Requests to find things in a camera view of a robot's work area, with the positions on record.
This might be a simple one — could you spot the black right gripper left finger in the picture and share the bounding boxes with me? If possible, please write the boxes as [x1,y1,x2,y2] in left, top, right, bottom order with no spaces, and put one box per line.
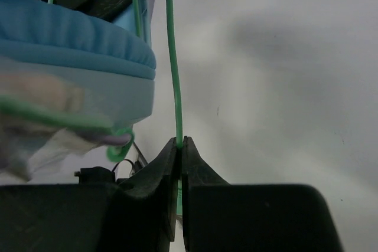
[1,139,178,251]

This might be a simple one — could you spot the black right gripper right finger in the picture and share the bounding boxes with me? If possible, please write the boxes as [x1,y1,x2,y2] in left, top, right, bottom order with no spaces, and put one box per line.
[182,137,343,251]

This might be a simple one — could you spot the light blue headphones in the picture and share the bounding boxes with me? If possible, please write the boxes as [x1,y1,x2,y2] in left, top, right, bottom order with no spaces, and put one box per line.
[1,0,156,132]

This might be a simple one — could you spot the green headphone cable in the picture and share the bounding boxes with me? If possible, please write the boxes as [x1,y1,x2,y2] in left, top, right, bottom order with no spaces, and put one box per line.
[0,0,184,216]

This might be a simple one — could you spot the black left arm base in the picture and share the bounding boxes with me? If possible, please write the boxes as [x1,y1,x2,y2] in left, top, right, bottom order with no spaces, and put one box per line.
[74,158,143,187]

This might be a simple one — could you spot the metal rail strip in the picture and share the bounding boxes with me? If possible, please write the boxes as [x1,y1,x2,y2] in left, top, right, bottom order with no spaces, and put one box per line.
[133,142,148,168]

